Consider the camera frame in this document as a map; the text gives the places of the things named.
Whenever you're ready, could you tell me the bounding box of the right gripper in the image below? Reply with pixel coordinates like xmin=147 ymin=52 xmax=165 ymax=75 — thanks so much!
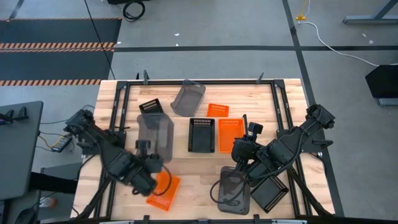
xmin=231 ymin=122 xmax=266 ymax=164

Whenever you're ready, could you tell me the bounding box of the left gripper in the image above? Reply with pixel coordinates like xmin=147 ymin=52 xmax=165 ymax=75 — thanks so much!
xmin=133 ymin=139 xmax=165 ymax=197

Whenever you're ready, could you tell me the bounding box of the translucent grey plastic bin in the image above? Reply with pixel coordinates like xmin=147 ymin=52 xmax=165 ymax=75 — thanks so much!
xmin=170 ymin=79 xmax=206 ymax=118
xmin=216 ymin=166 xmax=252 ymax=216
xmin=136 ymin=112 xmax=175 ymax=164

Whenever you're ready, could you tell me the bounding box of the orange slotted plastic basket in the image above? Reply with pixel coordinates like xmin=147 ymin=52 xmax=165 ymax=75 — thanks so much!
xmin=206 ymin=103 xmax=230 ymax=118
xmin=217 ymin=118 xmax=246 ymax=154
xmin=146 ymin=170 xmax=182 ymax=212

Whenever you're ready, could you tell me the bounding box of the black slotted plastic basket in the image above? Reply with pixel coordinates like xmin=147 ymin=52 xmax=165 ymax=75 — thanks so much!
xmin=187 ymin=117 xmax=216 ymax=154
xmin=249 ymin=175 xmax=290 ymax=214
xmin=138 ymin=98 xmax=165 ymax=128

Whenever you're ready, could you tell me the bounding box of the black power adapter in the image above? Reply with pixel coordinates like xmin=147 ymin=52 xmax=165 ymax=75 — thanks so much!
xmin=51 ymin=136 xmax=73 ymax=153

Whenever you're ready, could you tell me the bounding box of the dark grey low cabinet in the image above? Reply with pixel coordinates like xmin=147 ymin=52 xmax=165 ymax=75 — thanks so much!
xmin=29 ymin=161 xmax=83 ymax=195

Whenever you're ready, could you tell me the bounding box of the clear bottle with orange cap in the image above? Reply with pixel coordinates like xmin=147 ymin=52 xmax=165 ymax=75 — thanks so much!
xmin=39 ymin=196 xmax=58 ymax=208

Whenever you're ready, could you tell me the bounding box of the dark grey desk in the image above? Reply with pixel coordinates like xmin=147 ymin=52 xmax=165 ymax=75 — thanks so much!
xmin=0 ymin=100 xmax=44 ymax=200

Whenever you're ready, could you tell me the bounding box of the grey metal base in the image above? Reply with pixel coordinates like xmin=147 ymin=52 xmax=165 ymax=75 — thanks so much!
xmin=377 ymin=97 xmax=398 ymax=108

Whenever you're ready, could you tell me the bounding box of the black box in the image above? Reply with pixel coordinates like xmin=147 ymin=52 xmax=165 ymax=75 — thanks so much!
xmin=364 ymin=63 xmax=398 ymax=100

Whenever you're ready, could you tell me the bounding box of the black hazard-striped floor mat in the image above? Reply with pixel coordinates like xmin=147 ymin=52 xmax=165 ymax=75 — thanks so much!
xmin=0 ymin=17 xmax=123 ymax=87

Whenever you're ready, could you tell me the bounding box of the grey metal table leg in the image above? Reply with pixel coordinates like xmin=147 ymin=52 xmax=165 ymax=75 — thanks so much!
xmin=342 ymin=0 xmax=398 ymax=25

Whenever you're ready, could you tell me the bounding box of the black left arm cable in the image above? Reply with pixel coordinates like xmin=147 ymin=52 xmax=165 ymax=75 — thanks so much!
xmin=152 ymin=164 xmax=172 ymax=197

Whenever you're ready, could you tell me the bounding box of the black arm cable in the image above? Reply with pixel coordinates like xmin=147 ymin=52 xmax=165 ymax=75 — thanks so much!
xmin=152 ymin=164 xmax=172 ymax=197
xmin=210 ymin=177 xmax=249 ymax=205

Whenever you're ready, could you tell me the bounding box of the black metal table frame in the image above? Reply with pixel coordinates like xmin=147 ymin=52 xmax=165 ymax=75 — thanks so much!
xmin=74 ymin=78 xmax=336 ymax=222

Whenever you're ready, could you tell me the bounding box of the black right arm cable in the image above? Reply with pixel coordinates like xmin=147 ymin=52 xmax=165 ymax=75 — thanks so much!
xmin=210 ymin=177 xmax=249 ymax=205

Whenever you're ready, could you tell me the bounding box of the yellow cable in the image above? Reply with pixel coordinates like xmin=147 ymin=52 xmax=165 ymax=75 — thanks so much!
xmin=39 ymin=132 xmax=68 ymax=149

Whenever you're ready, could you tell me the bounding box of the thin taut black cable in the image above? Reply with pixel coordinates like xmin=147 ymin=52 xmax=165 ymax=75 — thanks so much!
xmin=83 ymin=0 xmax=116 ymax=80

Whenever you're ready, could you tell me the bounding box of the white floor cable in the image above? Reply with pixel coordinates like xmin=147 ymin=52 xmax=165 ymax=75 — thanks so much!
xmin=300 ymin=20 xmax=381 ymax=67

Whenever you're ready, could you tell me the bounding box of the coiled black cable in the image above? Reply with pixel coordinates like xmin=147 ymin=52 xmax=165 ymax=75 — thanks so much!
xmin=122 ymin=0 xmax=146 ymax=22

